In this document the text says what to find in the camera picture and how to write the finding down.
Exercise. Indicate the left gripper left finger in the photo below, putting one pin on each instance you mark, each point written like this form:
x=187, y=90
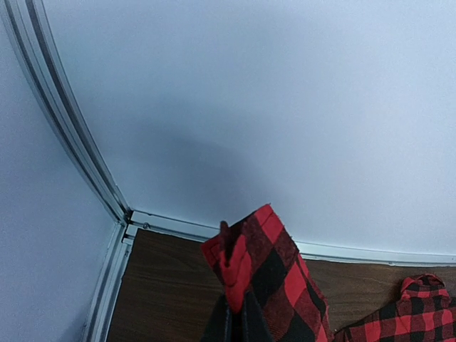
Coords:
x=219, y=325

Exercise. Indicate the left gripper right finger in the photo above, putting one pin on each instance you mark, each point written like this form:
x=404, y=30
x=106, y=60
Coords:
x=254, y=327

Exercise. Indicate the red black plaid shirt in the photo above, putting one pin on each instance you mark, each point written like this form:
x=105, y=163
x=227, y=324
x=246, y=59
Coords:
x=295, y=309

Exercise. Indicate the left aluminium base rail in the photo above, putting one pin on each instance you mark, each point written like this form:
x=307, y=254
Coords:
x=100, y=313

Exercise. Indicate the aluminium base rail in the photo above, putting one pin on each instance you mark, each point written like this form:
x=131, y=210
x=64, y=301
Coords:
x=261, y=237
x=100, y=313

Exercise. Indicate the back aluminium base rail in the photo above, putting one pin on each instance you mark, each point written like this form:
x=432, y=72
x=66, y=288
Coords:
x=261, y=237

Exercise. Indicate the left aluminium corner post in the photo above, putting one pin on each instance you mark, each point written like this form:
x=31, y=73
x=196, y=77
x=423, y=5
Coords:
x=31, y=36

